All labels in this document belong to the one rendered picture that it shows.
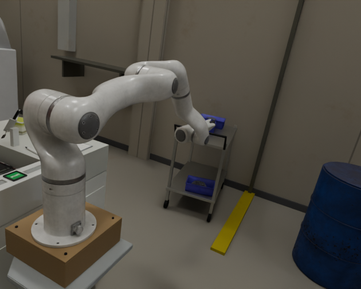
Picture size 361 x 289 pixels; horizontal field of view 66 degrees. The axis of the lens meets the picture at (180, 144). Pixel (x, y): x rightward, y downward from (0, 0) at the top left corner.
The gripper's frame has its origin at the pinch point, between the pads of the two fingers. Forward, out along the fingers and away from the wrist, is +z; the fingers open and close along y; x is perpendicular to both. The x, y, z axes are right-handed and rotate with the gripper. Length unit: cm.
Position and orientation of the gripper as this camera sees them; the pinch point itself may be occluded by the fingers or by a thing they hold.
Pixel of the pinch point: (212, 124)
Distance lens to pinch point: 162.9
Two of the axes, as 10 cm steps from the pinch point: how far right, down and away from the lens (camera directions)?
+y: 6.0, -5.2, -6.1
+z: 5.8, -2.3, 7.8
